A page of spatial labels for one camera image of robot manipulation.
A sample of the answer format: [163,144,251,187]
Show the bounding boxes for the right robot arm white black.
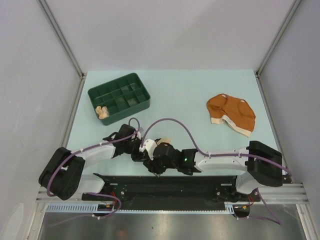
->
[138,139,283,201]

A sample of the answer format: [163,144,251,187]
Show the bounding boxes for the orange brown underwear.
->
[206,93,256,137]

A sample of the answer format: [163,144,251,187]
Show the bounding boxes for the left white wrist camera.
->
[136,127,144,139]

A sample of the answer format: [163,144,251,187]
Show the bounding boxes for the peach boxer underwear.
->
[95,105,110,120]

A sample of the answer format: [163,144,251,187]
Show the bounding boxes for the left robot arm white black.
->
[38,124,142,201]

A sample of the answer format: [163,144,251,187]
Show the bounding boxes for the left aluminium frame post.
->
[36,0,85,79]

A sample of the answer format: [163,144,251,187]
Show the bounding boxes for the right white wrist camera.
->
[139,139,158,161]

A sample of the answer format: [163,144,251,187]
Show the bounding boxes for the beige navy-trimmed underwear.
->
[155,137,172,145]

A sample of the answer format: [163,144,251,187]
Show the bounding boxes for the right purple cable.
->
[140,117,293,226]

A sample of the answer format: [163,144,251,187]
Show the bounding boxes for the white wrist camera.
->
[139,139,158,161]
[136,127,144,139]

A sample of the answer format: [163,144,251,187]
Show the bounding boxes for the white slotted cable duct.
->
[45,203,250,216]

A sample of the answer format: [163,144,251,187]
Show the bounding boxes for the aluminium frame post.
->
[36,0,85,79]
[255,0,304,77]

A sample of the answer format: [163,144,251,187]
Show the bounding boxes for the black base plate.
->
[81,175,260,210]

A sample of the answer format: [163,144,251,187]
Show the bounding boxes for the right aluminium frame post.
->
[255,0,304,77]

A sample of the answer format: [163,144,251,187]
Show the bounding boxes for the green compartment tray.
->
[87,72,151,126]

